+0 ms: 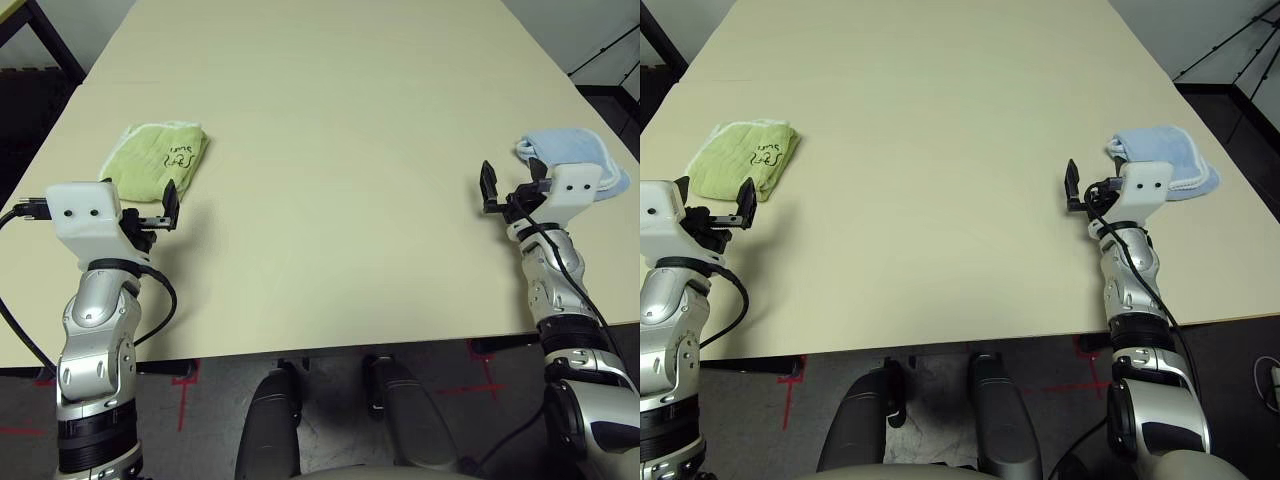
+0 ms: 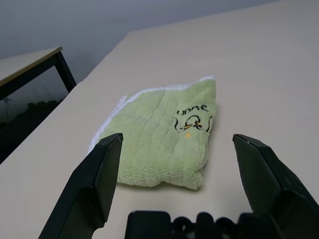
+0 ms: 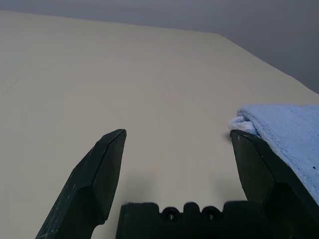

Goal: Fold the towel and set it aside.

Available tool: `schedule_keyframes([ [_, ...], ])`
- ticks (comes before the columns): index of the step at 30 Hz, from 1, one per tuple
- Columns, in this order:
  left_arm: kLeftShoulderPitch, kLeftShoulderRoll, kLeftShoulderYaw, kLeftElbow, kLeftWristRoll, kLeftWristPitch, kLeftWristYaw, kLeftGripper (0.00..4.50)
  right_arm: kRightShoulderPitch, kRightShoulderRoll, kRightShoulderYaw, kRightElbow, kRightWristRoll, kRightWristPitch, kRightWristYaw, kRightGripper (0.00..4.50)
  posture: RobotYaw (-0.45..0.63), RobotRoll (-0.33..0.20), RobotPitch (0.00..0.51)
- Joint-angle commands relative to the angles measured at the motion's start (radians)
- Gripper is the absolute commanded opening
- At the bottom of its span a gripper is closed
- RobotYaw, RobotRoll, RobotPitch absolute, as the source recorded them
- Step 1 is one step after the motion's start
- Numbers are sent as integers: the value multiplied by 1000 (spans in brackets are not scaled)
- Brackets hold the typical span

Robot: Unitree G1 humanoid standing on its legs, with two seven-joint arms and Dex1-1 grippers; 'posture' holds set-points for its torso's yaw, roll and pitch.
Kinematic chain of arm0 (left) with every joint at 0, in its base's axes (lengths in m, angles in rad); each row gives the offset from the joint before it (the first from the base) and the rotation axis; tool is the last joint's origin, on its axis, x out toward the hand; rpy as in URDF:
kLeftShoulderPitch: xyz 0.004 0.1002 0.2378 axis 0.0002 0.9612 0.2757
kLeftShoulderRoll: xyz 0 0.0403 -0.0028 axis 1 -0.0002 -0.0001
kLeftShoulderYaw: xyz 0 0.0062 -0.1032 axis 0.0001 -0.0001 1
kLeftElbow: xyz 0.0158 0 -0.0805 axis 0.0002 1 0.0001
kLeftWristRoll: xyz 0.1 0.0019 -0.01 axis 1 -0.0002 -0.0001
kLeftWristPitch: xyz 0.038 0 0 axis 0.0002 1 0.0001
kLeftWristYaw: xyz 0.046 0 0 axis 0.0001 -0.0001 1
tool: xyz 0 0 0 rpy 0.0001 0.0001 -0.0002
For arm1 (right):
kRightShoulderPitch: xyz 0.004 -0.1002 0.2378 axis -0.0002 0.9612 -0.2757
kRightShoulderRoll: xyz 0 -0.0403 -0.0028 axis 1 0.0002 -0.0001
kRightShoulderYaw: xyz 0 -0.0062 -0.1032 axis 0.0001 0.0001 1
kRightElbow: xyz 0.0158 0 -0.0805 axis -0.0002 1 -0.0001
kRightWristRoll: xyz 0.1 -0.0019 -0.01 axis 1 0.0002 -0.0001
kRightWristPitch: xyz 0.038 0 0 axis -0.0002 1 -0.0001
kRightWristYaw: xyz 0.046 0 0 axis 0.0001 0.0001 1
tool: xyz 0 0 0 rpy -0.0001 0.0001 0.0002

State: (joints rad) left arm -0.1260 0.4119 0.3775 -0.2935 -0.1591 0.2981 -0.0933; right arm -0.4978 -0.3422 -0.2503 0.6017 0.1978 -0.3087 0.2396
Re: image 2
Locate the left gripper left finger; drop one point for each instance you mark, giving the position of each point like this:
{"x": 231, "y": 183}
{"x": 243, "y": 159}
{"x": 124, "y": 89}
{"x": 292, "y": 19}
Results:
{"x": 84, "y": 186}

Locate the beige side table black frame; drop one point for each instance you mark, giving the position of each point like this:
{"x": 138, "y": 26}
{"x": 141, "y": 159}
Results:
{"x": 25, "y": 64}

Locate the green towel with white trim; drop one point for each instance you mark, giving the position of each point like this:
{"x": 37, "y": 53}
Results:
{"x": 154, "y": 139}

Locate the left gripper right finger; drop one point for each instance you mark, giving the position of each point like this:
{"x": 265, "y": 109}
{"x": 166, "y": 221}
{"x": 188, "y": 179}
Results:
{"x": 279, "y": 189}

